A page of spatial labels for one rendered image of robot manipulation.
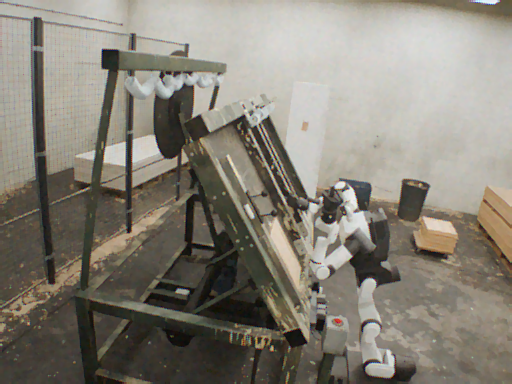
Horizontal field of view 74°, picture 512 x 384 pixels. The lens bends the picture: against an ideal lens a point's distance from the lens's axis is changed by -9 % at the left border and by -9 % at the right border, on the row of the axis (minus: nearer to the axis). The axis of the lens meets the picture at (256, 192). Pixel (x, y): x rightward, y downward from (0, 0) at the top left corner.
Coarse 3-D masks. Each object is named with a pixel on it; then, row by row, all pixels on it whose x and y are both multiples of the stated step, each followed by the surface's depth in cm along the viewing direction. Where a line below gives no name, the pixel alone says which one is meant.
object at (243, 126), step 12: (264, 108) 252; (240, 120) 254; (240, 132) 256; (252, 144) 257; (252, 156) 260; (264, 168) 261; (264, 180) 263; (276, 192) 265; (276, 204) 267; (288, 216) 268; (300, 240) 272; (300, 252) 275
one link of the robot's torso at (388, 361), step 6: (384, 354) 263; (384, 360) 261; (390, 360) 252; (366, 366) 250; (372, 366) 248; (378, 366) 247; (384, 366) 247; (390, 366) 246; (366, 372) 250; (372, 372) 249; (378, 372) 248; (384, 372) 247; (390, 372) 246
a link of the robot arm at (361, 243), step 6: (360, 234) 205; (348, 240) 208; (354, 240) 205; (360, 240) 204; (366, 240) 204; (348, 246) 206; (354, 246) 205; (360, 246) 205; (366, 246) 203; (354, 252) 206; (360, 252) 207
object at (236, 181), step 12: (228, 156) 200; (228, 168) 200; (240, 180) 203; (240, 192) 203; (264, 228) 209; (276, 252) 211; (276, 264) 212; (288, 276) 214; (288, 288) 216; (300, 300) 217
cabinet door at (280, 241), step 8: (272, 224) 239; (272, 232) 228; (280, 232) 246; (272, 240) 222; (280, 240) 239; (280, 248) 231; (288, 248) 249; (280, 256) 224; (288, 256) 241; (288, 264) 233; (296, 264) 251; (296, 272) 242; (296, 280) 235
